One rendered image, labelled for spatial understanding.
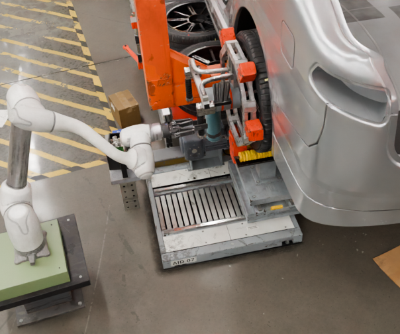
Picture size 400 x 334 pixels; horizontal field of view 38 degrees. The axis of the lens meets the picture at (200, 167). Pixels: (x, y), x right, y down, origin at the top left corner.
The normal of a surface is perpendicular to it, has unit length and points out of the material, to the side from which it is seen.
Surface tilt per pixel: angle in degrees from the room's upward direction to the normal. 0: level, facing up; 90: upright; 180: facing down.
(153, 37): 90
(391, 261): 4
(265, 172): 90
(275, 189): 0
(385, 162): 88
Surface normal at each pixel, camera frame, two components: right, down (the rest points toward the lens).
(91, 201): -0.06, -0.74
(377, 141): -0.20, 0.65
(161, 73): 0.20, 0.65
